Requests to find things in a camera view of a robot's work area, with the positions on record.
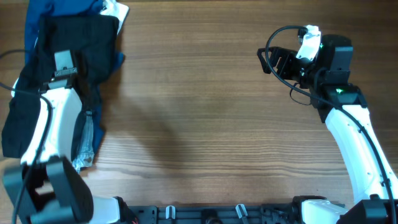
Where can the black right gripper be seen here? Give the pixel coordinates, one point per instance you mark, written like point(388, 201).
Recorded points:
point(286, 65)

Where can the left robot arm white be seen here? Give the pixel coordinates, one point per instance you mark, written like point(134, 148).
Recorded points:
point(46, 188)

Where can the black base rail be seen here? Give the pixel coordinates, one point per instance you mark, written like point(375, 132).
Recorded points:
point(260, 214)

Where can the white garment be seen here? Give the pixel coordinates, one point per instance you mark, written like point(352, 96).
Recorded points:
point(115, 9)

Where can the black shorts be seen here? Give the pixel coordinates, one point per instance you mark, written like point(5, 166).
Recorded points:
point(92, 41)

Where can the blue garment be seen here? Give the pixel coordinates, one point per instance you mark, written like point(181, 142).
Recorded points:
point(38, 8)

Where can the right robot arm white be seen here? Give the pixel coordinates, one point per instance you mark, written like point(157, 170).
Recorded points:
point(320, 70)

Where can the light denim shorts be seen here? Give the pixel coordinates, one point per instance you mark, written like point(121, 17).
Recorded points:
point(85, 152)

